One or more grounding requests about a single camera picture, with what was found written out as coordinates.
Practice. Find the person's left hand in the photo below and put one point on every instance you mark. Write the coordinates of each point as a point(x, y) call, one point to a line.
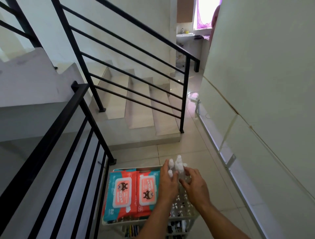
point(167, 188)

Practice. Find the person's right hand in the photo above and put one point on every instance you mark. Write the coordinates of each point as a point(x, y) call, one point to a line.
point(195, 188)

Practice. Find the clear plastic bottle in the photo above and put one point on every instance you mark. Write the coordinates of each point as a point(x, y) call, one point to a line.
point(179, 163)
point(171, 162)
point(185, 172)

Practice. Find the beige plastic cart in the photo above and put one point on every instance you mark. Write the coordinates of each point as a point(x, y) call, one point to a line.
point(182, 209)

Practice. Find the row of black-capped white markers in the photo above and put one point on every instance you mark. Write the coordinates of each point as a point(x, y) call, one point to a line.
point(177, 225)

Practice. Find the pile of teal wipe packets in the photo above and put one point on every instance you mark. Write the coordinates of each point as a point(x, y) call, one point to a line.
point(123, 192)

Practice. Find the pile of colourful patterned pencils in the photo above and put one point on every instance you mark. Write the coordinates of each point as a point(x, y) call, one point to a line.
point(133, 230)

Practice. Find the person's left forearm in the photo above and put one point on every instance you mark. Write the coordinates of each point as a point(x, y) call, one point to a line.
point(155, 221)

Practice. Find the person's right forearm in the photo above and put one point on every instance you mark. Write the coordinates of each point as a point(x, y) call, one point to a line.
point(221, 224)

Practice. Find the white partition board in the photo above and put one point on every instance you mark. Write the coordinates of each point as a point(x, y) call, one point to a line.
point(265, 73)

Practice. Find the white washbasin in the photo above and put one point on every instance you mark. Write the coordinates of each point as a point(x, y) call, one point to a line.
point(184, 35)

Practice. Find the purple window curtain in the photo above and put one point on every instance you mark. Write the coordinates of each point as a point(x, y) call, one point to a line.
point(200, 23)

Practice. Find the grey metal partition frame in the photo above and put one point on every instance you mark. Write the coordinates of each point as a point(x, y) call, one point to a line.
point(221, 152)

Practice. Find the thin beige wall strip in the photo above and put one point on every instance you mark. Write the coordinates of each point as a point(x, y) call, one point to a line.
point(228, 133)

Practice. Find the white wall conduit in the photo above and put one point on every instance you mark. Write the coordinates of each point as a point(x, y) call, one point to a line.
point(246, 123)

